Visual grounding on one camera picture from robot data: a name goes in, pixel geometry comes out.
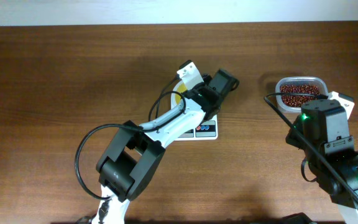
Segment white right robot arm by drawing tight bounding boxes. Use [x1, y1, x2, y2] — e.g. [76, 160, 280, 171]
[286, 100, 358, 223]

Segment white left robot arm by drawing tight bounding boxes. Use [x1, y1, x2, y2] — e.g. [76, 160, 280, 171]
[92, 69, 239, 223]

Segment yellow plastic bowl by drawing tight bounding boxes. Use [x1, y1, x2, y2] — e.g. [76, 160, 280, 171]
[173, 81, 187, 106]

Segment white digital kitchen scale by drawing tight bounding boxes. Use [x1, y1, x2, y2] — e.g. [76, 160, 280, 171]
[170, 93, 218, 141]

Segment clear plastic container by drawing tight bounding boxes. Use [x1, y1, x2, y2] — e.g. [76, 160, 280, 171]
[275, 77, 328, 113]

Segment red adzuki beans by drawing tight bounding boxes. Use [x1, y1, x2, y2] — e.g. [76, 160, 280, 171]
[279, 83, 321, 108]

